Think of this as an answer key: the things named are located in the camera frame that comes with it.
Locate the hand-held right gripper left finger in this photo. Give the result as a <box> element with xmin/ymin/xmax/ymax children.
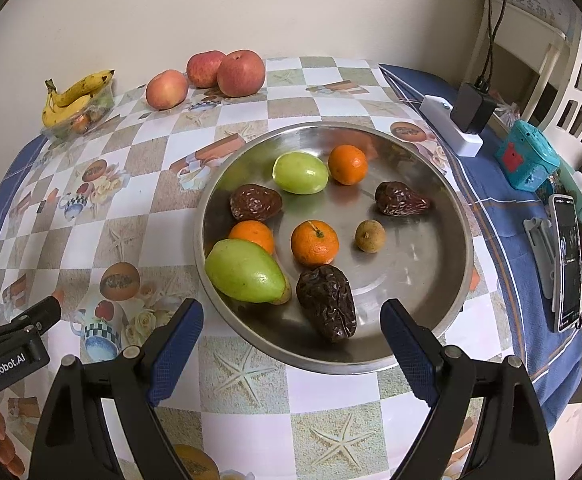
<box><xmin>28</xmin><ymin>298</ymin><xmax>205</xmax><ymax>480</ymax></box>

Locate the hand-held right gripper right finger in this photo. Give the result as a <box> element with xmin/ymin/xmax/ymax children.
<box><xmin>380</xmin><ymin>298</ymin><xmax>556</xmax><ymax>480</ymax></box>

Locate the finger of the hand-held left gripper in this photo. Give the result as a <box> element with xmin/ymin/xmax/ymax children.
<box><xmin>0</xmin><ymin>296</ymin><xmax>62</xmax><ymax>335</ymax></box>

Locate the steel bowl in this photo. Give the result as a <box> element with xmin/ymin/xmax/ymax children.
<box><xmin>193</xmin><ymin>121</ymin><xmax>475</xmax><ymax>375</ymax></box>

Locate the large dark dried date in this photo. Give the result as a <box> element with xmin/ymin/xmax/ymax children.
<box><xmin>296</xmin><ymin>265</ymin><xmax>358</xmax><ymax>343</ymax></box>

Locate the elongated green mango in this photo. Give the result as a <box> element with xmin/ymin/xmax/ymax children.
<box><xmin>204</xmin><ymin>238</ymin><xmax>288</xmax><ymax>304</ymax></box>

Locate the small yellow-brown longan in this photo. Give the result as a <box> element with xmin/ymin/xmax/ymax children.
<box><xmin>355</xmin><ymin>220</ymin><xmax>387</xmax><ymax>253</ymax></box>
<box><xmin>271</xmin><ymin>275</ymin><xmax>293</xmax><ymax>307</ymax></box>

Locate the orange mandarin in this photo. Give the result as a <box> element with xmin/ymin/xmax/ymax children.
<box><xmin>327</xmin><ymin>144</ymin><xmax>369</xmax><ymax>186</ymax></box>
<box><xmin>291</xmin><ymin>219</ymin><xmax>340</xmax><ymax>267</ymax></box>
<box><xmin>228</xmin><ymin>220</ymin><xmax>276</xmax><ymax>256</ymax></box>

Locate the green jujube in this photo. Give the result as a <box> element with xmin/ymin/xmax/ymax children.
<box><xmin>272</xmin><ymin>152</ymin><xmax>330</xmax><ymax>195</ymax></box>

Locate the person's left hand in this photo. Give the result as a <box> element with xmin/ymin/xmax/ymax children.
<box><xmin>0</xmin><ymin>405</ymin><xmax>26</xmax><ymax>478</ymax></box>

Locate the checkered printed tablecloth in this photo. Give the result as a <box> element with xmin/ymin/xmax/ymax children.
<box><xmin>0</xmin><ymin>56</ymin><xmax>516</xmax><ymax>480</ymax></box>

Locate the grey phone stand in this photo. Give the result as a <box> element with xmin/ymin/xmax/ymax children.
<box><xmin>523</xmin><ymin>216</ymin><xmax>559</xmax><ymax>313</ymax></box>

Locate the blue tablecloth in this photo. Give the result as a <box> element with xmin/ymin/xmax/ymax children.
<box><xmin>0</xmin><ymin>64</ymin><xmax>582</xmax><ymax>432</ymax></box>

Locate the smartphone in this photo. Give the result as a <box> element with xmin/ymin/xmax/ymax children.
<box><xmin>548</xmin><ymin>192</ymin><xmax>582</xmax><ymax>333</ymax></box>

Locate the yellow banana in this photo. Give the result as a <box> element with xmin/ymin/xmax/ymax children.
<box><xmin>42</xmin><ymin>91</ymin><xmax>92</xmax><ymax>129</ymax></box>
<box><xmin>45</xmin><ymin>69</ymin><xmax>115</xmax><ymax>108</ymax></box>

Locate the clear plastic container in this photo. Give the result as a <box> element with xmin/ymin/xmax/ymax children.
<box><xmin>41</xmin><ymin>86</ymin><xmax>115</xmax><ymax>141</ymax></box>

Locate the white power strip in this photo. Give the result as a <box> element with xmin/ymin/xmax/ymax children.
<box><xmin>419</xmin><ymin>95</ymin><xmax>484</xmax><ymax>157</ymax></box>

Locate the teal toy box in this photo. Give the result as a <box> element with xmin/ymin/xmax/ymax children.
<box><xmin>494</xmin><ymin>120</ymin><xmax>560</xmax><ymax>192</ymax></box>

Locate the black power adapter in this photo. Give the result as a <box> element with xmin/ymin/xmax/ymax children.
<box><xmin>451</xmin><ymin>82</ymin><xmax>498</xmax><ymax>135</ymax></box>

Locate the red apple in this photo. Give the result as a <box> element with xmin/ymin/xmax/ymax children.
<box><xmin>145</xmin><ymin>69</ymin><xmax>189</xmax><ymax>111</ymax></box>
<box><xmin>217</xmin><ymin>49</ymin><xmax>265</xmax><ymax>98</ymax></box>
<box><xmin>186</xmin><ymin>51</ymin><xmax>227</xmax><ymax>89</ymax></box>

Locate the white lattice shelf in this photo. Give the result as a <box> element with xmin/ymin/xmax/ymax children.
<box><xmin>551</xmin><ymin>12</ymin><xmax>582</xmax><ymax>153</ymax></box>

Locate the black cable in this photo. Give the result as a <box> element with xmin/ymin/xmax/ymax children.
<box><xmin>477</xmin><ymin>0</ymin><xmax>496</xmax><ymax>88</ymax></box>
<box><xmin>485</xmin><ymin>0</ymin><xmax>540</xmax><ymax>86</ymax></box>

